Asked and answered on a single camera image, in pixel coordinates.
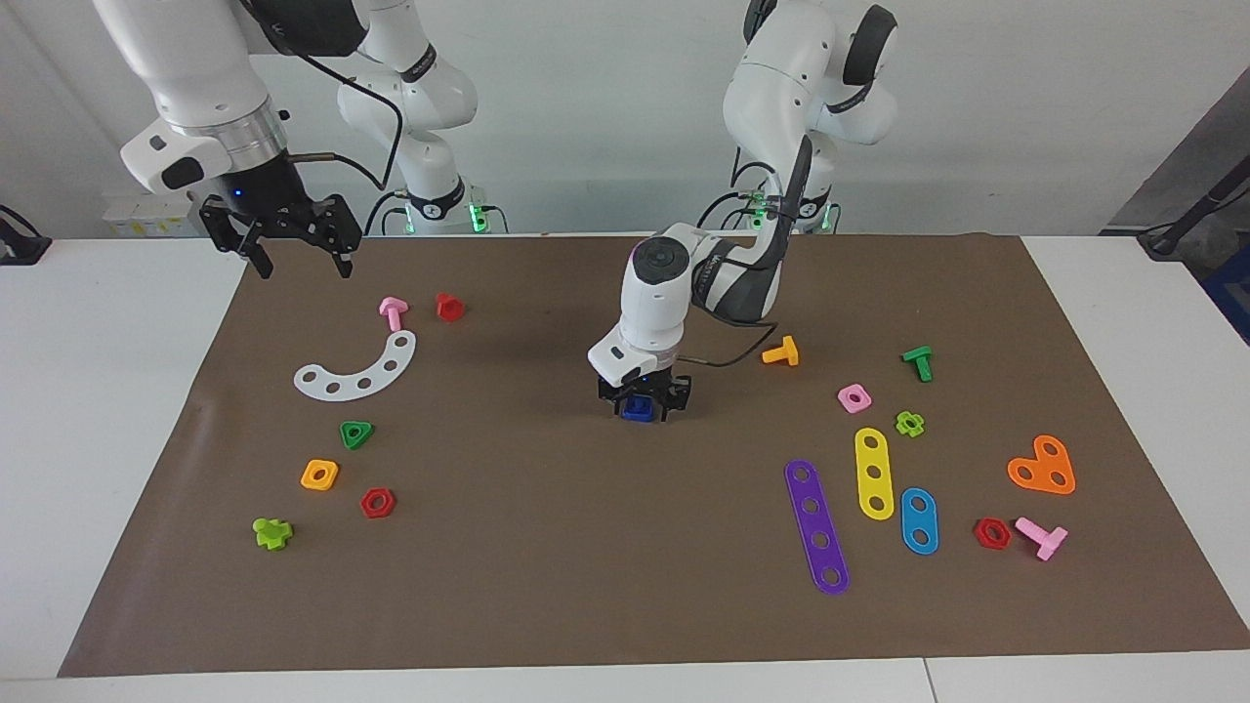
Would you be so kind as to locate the orange angled three-hole plate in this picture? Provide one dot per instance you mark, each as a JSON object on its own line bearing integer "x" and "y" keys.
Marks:
{"x": 1040, "y": 467}

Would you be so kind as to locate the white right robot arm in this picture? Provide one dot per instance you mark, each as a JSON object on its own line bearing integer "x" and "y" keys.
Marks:
{"x": 186, "y": 59}

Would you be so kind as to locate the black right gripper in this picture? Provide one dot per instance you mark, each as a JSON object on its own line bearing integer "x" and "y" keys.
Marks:
{"x": 269, "y": 200}

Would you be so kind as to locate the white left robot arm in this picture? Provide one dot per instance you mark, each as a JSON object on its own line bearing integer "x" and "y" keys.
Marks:
{"x": 781, "y": 88}

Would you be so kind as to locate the white curved five-hole plate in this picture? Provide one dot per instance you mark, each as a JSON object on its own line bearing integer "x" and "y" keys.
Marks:
{"x": 377, "y": 376}

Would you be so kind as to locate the orange square plastic nut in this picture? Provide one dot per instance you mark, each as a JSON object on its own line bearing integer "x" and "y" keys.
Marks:
{"x": 330, "y": 480}

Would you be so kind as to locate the brown table mat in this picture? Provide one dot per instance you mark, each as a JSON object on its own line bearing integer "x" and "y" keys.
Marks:
{"x": 586, "y": 586}

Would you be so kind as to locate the yellow three-hole plastic plate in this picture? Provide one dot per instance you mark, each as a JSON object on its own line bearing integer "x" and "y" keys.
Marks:
{"x": 874, "y": 459}

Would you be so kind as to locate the black stand pole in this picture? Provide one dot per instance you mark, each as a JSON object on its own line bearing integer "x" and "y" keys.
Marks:
{"x": 1162, "y": 241}

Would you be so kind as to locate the white power strip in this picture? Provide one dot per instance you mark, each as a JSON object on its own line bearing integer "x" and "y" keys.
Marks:
{"x": 137, "y": 220}

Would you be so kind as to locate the blue square plastic nut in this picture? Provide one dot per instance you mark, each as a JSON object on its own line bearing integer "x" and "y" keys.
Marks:
{"x": 639, "y": 408}

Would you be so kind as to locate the pink square plastic nut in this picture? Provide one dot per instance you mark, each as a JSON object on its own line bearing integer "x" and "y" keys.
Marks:
{"x": 865, "y": 402}

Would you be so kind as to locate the blue two-hole plastic plate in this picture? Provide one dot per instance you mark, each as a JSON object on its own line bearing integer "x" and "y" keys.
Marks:
{"x": 919, "y": 520}

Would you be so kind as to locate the green triangular plastic nut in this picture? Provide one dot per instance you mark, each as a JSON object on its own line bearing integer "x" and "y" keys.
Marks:
{"x": 346, "y": 430}

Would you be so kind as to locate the lime green cross nut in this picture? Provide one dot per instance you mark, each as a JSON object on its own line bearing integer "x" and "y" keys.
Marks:
{"x": 919, "y": 426}

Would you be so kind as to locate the blue crate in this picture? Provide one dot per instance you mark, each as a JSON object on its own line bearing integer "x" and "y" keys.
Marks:
{"x": 1235, "y": 293}

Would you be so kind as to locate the black clamp base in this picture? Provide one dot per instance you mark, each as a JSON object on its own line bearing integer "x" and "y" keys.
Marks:
{"x": 20, "y": 246}

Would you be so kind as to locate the red hexagonal plastic nut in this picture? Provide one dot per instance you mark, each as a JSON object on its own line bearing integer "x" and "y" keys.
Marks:
{"x": 367, "y": 504}
{"x": 979, "y": 533}

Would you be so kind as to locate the purple four-hole plastic plate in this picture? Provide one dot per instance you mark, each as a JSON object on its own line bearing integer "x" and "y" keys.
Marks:
{"x": 816, "y": 522}

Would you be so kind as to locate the dark green plastic bolt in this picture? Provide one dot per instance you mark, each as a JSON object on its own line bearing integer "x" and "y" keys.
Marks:
{"x": 918, "y": 356}

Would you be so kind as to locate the red plastic bolt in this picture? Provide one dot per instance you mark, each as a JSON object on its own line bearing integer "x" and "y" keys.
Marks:
{"x": 449, "y": 309}

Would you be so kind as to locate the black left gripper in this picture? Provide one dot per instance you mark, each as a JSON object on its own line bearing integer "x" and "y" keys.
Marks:
{"x": 645, "y": 383}

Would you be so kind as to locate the orange plastic bolt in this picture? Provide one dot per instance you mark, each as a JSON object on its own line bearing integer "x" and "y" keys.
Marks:
{"x": 781, "y": 353}

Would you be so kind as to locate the pink plastic bolt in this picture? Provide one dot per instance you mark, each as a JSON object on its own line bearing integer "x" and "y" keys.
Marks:
{"x": 1040, "y": 535}
{"x": 393, "y": 314}

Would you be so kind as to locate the lime green cross-head bolt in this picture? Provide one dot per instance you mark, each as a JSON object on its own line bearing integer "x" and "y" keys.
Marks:
{"x": 269, "y": 532}

